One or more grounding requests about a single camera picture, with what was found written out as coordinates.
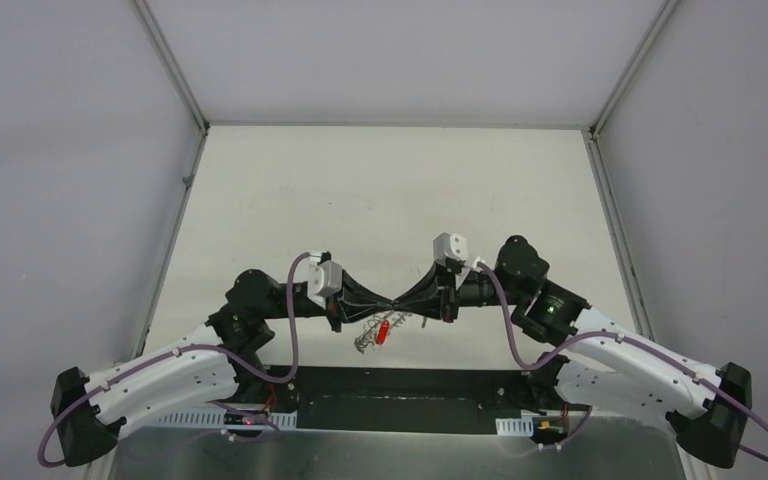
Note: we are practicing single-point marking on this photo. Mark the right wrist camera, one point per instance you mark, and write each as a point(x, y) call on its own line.
point(450, 247)

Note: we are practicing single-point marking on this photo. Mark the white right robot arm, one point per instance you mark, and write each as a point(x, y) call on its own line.
point(573, 353)

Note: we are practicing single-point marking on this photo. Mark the red key tag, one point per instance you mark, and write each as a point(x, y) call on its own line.
point(382, 333)

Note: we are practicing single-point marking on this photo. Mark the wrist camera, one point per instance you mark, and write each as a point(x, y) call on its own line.
point(324, 280)
point(450, 247)

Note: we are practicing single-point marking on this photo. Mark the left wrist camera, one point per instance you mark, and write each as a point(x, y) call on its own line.
point(324, 280)

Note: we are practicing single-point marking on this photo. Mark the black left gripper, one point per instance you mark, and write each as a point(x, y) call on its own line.
point(337, 305)

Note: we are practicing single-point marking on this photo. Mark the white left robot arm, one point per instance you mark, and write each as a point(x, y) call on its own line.
point(251, 341)

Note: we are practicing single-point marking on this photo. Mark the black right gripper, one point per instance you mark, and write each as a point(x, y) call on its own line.
point(440, 282)

